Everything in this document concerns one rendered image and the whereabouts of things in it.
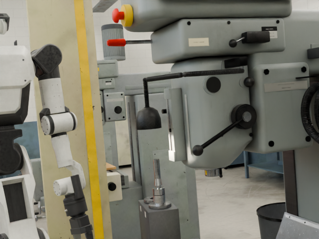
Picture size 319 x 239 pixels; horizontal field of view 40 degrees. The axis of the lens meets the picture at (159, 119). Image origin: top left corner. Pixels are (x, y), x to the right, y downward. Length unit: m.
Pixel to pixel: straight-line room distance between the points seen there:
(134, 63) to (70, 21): 7.81
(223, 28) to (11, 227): 1.02
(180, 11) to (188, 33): 0.06
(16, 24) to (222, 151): 9.30
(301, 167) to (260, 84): 0.43
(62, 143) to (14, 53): 0.41
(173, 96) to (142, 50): 9.61
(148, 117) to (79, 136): 1.76
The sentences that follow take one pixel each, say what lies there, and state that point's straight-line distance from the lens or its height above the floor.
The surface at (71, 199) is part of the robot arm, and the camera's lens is 1.82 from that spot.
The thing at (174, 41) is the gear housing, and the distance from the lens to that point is 1.20.
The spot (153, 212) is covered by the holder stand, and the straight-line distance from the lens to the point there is 1.69.
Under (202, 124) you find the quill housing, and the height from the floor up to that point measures 1.44.
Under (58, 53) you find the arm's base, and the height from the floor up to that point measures 1.74.
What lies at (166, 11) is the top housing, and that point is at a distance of 1.15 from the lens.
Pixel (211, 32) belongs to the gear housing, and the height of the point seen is 1.69.
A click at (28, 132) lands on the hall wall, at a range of 10.20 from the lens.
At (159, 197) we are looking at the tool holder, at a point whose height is 1.14.
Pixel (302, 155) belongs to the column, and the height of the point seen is 1.29.
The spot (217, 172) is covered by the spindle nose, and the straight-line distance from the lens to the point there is 1.32.
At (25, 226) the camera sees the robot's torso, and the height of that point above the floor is 1.10.
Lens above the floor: 1.53
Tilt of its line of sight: 3 degrees down
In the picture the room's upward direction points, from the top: 5 degrees counter-clockwise
